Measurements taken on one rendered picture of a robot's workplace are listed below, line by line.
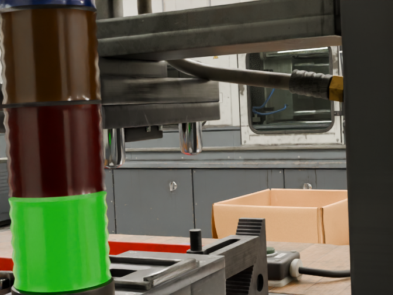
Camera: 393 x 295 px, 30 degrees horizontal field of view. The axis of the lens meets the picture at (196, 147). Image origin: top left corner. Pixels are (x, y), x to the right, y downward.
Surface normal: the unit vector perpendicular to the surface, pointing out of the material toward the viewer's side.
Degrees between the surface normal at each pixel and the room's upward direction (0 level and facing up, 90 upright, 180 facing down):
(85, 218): 104
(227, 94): 90
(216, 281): 90
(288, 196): 92
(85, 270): 76
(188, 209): 90
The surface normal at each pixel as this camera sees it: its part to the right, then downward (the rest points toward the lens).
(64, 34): 0.45, -0.22
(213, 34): -0.47, 0.07
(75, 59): 0.68, 0.25
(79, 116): 0.65, -0.24
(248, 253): 0.88, -0.02
